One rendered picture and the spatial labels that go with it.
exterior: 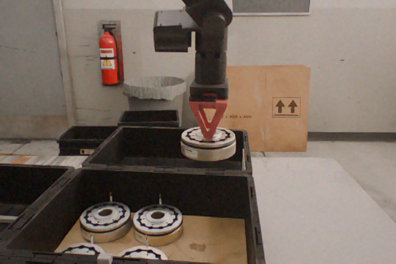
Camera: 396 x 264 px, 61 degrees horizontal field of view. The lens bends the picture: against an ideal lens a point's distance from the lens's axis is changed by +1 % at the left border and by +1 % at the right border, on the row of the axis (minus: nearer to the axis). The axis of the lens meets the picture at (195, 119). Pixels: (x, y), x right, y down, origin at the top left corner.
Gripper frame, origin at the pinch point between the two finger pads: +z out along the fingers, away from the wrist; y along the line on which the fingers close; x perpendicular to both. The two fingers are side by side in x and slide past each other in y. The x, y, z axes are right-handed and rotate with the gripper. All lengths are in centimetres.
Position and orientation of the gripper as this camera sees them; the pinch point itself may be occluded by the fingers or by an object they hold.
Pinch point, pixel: (208, 130)
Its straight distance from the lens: 63.3
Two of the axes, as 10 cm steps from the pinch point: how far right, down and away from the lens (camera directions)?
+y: -1.0, 2.8, -9.5
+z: -0.1, 9.6, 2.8
